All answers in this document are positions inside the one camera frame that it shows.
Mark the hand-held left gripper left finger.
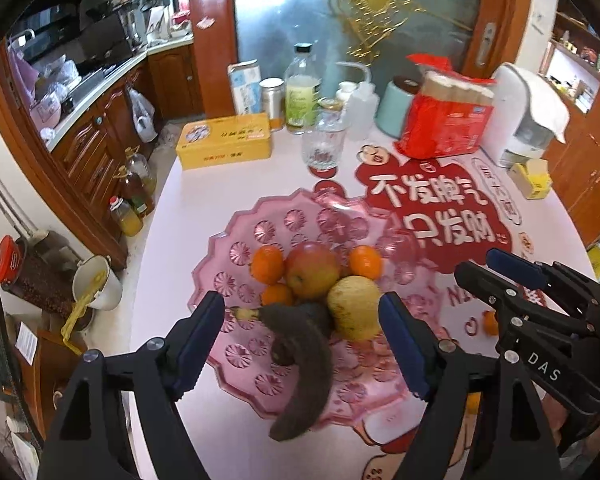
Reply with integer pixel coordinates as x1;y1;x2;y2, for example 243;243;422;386
37;290;226;480

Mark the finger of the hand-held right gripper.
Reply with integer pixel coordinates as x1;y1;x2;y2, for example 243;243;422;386
485;248;600;314
453;259;599;339

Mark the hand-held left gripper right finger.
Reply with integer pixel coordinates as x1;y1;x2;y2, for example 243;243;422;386
377;291;566;480

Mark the pink glass fruit plate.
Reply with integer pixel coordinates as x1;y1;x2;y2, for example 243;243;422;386
187;187;462;434

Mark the yellow pear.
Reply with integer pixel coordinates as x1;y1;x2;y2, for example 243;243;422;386
327;275;384;341

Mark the dark avocado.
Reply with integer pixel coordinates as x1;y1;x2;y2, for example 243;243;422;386
300;301;337;337

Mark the overripe brown banana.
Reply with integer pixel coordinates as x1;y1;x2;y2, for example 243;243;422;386
229;302;337;442

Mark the red yellow apple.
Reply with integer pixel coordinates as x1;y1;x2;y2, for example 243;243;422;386
284;241;342;300

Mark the small yellow box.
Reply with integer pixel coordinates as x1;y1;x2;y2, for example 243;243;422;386
508;157;552;200

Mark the wooden side cabinet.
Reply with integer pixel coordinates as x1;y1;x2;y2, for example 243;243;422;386
542;104;600;247

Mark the white enamel pot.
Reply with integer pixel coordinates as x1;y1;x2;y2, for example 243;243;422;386
72;254;124;312

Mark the yellow cloth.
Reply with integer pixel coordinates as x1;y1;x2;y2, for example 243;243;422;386
60;269;107;357

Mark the white water dispenser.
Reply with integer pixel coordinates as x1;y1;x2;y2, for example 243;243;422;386
479;62;571;169

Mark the yellow oil bottle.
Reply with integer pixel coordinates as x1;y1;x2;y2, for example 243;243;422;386
108;194;145;238

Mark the red pack of bottles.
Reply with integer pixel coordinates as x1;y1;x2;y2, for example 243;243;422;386
393;53;497;160

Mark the white towel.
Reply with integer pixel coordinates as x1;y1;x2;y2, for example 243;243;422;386
509;64;572;144

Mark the cooking oil bottle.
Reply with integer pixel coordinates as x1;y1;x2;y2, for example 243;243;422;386
124;145;157;216

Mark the teal canister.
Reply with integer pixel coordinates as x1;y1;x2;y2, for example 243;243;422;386
374;75;424;140

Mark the red lidded jar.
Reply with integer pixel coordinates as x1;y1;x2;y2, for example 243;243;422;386
0;234;77;319

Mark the wooden shelf unit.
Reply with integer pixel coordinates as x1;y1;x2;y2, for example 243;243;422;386
540;7;600;117

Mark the yellow tin box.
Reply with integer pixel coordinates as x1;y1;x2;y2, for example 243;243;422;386
174;112;275;171

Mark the clear drinking glass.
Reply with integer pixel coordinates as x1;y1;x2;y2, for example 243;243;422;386
301;109;349;171

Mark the white squeeze bottle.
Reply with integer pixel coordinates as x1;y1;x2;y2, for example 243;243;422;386
335;61;379;141

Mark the wooden kitchen base cabinet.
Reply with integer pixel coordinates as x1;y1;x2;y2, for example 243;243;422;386
0;42;207;272

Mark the hanging plastic bag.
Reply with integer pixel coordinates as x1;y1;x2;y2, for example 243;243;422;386
127;87;159;144

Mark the silver metal can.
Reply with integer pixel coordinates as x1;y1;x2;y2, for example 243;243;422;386
258;77;287;122

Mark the clear bottle with black cap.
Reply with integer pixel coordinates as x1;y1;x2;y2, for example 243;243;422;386
284;43;321;135

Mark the white blue carton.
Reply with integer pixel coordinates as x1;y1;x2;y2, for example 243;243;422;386
227;58;264;116

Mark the frosted glass door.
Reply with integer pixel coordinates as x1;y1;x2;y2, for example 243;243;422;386
232;0;487;127

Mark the silver door handle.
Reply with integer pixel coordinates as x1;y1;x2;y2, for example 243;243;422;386
475;20;499;67

